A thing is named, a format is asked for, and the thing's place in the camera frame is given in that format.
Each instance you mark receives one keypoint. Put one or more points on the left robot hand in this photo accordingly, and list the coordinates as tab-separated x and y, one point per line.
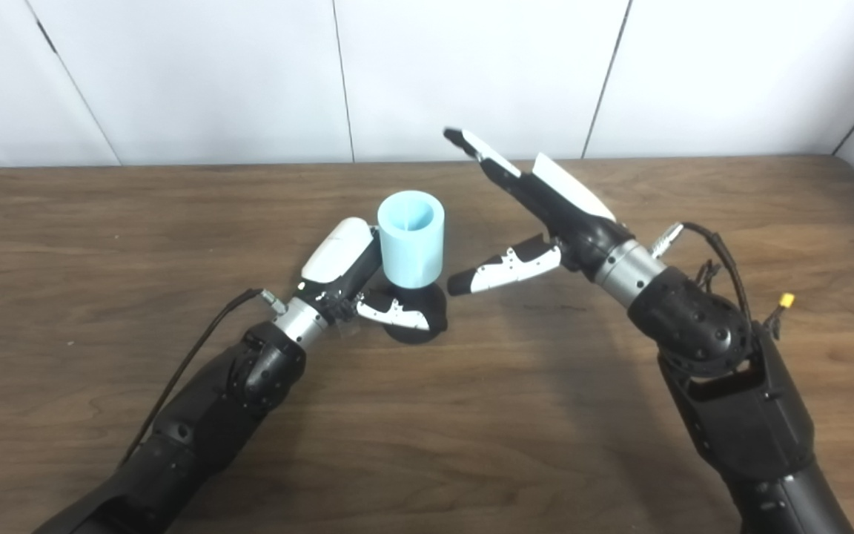
338	252

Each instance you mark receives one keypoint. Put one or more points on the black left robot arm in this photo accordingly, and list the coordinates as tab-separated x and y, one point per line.
204	430

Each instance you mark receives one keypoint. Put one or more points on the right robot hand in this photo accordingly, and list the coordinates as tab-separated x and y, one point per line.
568	211

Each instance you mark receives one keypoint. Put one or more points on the black wall panel hinge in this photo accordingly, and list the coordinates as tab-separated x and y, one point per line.
46	35

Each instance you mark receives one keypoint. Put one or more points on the light blue cylinder cup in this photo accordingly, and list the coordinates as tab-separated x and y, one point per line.
412	252

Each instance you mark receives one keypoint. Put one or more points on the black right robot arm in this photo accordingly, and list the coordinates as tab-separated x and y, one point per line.
746	415

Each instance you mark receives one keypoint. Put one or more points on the black nozzle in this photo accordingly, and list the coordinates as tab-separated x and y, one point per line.
423	308

